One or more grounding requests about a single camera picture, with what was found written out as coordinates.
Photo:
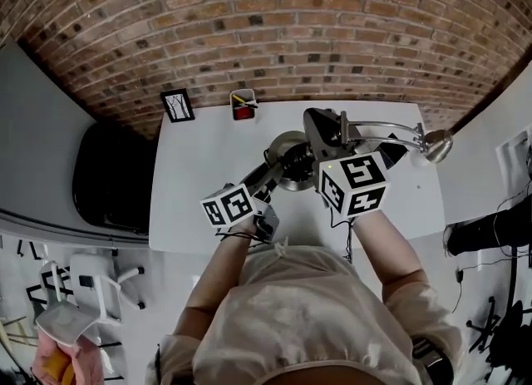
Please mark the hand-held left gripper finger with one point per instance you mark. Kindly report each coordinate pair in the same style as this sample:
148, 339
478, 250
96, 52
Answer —
301, 159

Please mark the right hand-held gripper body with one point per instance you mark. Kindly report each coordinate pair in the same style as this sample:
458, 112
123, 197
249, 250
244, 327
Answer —
361, 175

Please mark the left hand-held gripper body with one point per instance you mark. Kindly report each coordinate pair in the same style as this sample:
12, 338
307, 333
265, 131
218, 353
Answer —
228, 205

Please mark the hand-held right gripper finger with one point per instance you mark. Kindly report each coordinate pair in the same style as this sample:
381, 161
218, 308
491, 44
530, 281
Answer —
392, 154

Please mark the silver table lamp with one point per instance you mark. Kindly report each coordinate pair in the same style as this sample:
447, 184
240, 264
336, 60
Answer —
439, 145

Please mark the person's right forearm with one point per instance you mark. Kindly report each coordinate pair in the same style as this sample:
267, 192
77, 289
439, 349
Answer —
382, 258

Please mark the person's left forearm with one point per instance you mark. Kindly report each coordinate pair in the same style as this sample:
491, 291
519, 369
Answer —
218, 275

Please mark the white and red pen holder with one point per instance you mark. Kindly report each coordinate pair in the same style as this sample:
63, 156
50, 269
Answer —
243, 114

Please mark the yellow pencil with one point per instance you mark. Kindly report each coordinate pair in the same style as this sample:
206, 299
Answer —
238, 99

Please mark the black framed tree picture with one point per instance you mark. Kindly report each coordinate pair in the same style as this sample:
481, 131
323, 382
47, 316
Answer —
178, 105

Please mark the black padded chair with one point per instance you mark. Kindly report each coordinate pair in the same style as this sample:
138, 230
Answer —
112, 179

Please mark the person's cream shirt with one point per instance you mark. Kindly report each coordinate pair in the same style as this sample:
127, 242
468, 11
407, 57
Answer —
299, 317

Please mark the black power adapter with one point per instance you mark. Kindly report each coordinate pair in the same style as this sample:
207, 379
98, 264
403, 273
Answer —
459, 275

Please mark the white plastic chair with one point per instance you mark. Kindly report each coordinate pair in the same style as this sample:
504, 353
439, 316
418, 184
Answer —
62, 319

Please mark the black office chair base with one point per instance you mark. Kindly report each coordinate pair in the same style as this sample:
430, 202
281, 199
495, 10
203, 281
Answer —
505, 329

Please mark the pink cloth bundle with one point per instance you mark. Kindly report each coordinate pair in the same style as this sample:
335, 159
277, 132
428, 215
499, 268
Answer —
83, 360

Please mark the white wall panel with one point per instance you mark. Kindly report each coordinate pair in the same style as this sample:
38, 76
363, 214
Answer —
515, 159

